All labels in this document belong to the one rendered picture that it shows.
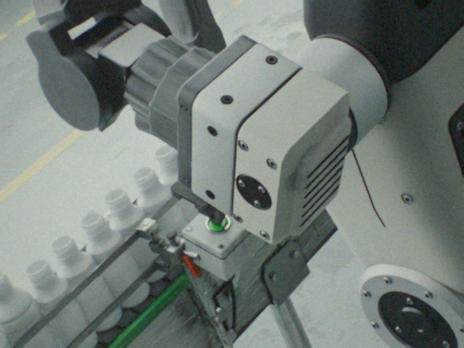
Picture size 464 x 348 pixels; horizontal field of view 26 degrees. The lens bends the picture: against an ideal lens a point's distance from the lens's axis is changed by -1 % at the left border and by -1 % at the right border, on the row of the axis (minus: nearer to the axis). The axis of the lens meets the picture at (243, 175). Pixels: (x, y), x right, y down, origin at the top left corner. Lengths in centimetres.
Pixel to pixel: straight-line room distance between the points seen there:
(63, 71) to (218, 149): 16
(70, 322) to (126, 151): 287
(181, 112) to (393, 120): 20
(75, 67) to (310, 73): 20
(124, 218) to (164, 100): 80
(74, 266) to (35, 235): 258
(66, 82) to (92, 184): 340
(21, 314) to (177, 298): 28
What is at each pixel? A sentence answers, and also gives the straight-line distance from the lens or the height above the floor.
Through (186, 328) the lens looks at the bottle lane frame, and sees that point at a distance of 168.
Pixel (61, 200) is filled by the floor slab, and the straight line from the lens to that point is 429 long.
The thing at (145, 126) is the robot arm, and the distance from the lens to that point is 142.
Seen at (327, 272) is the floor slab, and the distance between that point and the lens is 320.
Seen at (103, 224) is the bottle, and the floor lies 115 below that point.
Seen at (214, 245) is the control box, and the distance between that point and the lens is 150.
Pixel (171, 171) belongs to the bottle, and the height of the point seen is 113.
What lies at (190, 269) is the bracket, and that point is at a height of 104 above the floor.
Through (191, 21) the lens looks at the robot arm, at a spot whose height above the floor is 144.
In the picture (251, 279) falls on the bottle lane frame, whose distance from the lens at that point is 177.
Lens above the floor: 191
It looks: 30 degrees down
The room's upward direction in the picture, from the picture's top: 24 degrees counter-clockwise
